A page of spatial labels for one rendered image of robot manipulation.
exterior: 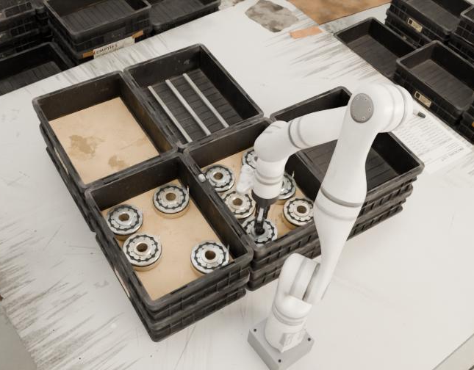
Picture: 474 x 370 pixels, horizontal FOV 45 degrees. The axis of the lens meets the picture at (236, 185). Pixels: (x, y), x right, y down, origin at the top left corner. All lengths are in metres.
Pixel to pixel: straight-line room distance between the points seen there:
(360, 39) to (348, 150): 2.19
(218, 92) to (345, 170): 0.95
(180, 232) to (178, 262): 0.10
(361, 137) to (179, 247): 0.69
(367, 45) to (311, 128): 2.06
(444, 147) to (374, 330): 0.79
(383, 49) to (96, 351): 2.25
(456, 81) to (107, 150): 1.81
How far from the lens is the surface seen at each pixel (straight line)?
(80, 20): 2.91
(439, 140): 2.21
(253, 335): 1.55
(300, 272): 1.27
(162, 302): 1.40
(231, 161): 1.78
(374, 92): 1.08
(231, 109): 1.94
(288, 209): 1.65
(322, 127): 1.22
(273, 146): 1.30
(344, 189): 1.15
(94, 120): 1.92
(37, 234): 1.83
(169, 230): 1.63
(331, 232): 1.19
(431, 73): 3.01
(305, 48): 2.44
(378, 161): 1.88
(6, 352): 2.46
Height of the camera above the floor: 2.18
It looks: 52 degrees down
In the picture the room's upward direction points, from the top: 6 degrees clockwise
